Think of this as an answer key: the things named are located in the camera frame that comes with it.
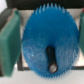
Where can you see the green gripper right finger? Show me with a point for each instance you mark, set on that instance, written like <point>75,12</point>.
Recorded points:
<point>81,30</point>

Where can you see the right metal peg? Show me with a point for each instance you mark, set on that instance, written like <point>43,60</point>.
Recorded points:
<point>52,64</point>

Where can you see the blue gear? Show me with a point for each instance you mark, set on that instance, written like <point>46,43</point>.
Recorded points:
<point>50,25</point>

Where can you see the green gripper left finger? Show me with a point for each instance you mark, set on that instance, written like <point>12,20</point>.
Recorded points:
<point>10,42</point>

